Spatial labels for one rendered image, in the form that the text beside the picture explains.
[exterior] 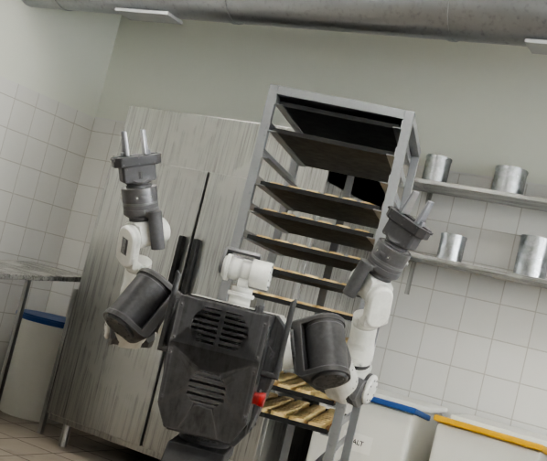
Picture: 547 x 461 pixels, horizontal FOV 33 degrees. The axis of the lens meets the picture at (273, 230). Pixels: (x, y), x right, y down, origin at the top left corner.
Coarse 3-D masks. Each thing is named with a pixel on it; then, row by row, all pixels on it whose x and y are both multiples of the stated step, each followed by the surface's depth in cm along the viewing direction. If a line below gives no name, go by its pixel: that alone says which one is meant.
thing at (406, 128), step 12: (408, 120) 295; (408, 132) 295; (396, 156) 294; (396, 168) 294; (396, 180) 294; (396, 192) 295; (384, 204) 293; (384, 216) 293; (360, 300) 292; (336, 408) 289; (336, 420) 289; (336, 432) 288; (336, 444) 288; (324, 456) 288
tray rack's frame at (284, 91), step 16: (288, 96) 303; (304, 96) 302; (320, 96) 301; (336, 96) 300; (336, 112) 323; (352, 112) 316; (368, 112) 298; (384, 112) 297; (400, 112) 296; (416, 128) 315; (416, 144) 330; (416, 160) 354; (352, 176) 360; (400, 208) 353; (336, 224) 359; (272, 256) 361; (320, 288) 358; (256, 304) 360; (320, 304) 357; (352, 416) 348; (288, 432) 354; (352, 432) 347; (288, 448) 353
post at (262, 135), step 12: (264, 108) 304; (264, 120) 304; (264, 132) 303; (264, 144) 303; (252, 156) 303; (252, 168) 303; (252, 180) 302; (252, 192) 302; (240, 216) 302; (240, 228) 301; (240, 240) 301; (228, 288) 300
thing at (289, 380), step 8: (280, 376) 326; (288, 376) 334; (296, 376) 344; (280, 384) 297; (288, 384) 302; (296, 384) 309; (304, 384) 325; (304, 392) 295; (312, 392) 302; (320, 392) 301
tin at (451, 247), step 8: (440, 240) 523; (448, 240) 518; (456, 240) 517; (464, 240) 519; (440, 248) 521; (448, 248) 517; (456, 248) 517; (464, 248) 521; (440, 256) 519; (448, 256) 516; (456, 256) 517
